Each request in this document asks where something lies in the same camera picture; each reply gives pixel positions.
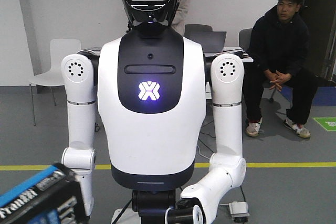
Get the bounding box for black Franzzi cookie box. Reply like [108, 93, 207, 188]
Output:
[1, 163, 89, 223]

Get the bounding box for white robot arm image right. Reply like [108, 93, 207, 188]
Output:
[164, 54, 246, 223]

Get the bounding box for seated man in black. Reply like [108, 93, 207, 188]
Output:
[243, 0, 318, 138]

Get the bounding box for white plastic chair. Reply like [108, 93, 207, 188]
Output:
[29, 38, 81, 126]

